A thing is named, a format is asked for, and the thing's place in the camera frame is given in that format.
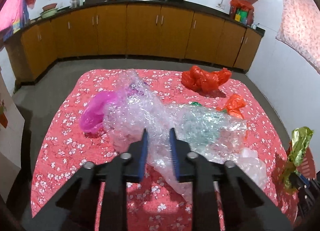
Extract clear bubble wrap sheet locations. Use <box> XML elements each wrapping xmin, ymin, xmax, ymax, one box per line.
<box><xmin>103</xmin><ymin>70</ymin><xmax>247</xmax><ymax>201</ymax></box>

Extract shiny green gold foil wrapper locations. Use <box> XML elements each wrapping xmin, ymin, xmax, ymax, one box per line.
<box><xmin>279</xmin><ymin>127</ymin><xmax>314</xmax><ymax>194</ymax></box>

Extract magenta plastic bag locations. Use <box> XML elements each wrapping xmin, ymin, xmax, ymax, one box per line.
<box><xmin>79</xmin><ymin>90</ymin><xmax>118</xmax><ymax>134</ymax></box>

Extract large red plastic bag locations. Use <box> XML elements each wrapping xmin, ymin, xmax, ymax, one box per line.
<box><xmin>181</xmin><ymin>65</ymin><xmax>232</xmax><ymax>94</ymax></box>

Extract brown lower kitchen cabinets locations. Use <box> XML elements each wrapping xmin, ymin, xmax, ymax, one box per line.
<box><xmin>4</xmin><ymin>0</ymin><xmax>263</xmax><ymax>82</ymax></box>

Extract red plastic basin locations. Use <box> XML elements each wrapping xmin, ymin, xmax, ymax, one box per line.
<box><xmin>297</xmin><ymin>147</ymin><xmax>316</xmax><ymax>179</ymax></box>

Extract clear white plastic bag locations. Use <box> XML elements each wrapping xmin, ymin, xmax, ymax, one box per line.
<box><xmin>236</xmin><ymin>148</ymin><xmax>268</xmax><ymax>190</ymax></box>

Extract pink floral tablecloth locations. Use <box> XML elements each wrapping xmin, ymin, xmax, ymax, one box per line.
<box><xmin>31</xmin><ymin>69</ymin><xmax>298</xmax><ymax>230</ymax></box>

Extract green plastic bag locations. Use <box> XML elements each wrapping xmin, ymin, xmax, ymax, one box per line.
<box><xmin>190</xmin><ymin>102</ymin><xmax>202</xmax><ymax>107</ymax></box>

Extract small orange plastic bag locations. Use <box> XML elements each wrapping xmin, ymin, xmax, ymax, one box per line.
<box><xmin>216</xmin><ymin>94</ymin><xmax>246</xmax><ymax>120</ymax></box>

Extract flower sticker white cabinet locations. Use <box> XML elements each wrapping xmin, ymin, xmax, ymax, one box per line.
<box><xmin>1</xmin><ymin>75</ymin><xmax>25</xmax><ymax>168</ymax></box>

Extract pink hanging floral cloth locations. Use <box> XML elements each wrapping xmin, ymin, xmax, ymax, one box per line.
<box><xmin>276</xmin><ymin>0</ymin><xmax>319</xmax><ymax>71</ymax></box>

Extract stacked bowls on counter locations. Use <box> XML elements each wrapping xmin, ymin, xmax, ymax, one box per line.
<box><xmin>40</xmin><ymin>3</ymin><xmax>57</xmax><ymax>19</ymax></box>

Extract pink window curtain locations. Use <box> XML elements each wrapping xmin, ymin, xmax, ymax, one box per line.
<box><xmin>1</xmin><ymin>0</ymin><xmax>26</xmax><ymax>41</ymax></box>

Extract clear jars on counter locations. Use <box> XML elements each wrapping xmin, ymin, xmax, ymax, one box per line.
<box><xmin>71</xmin><ymin>0</ymin><xmax>84</xmax><ymax>8</ymax></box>

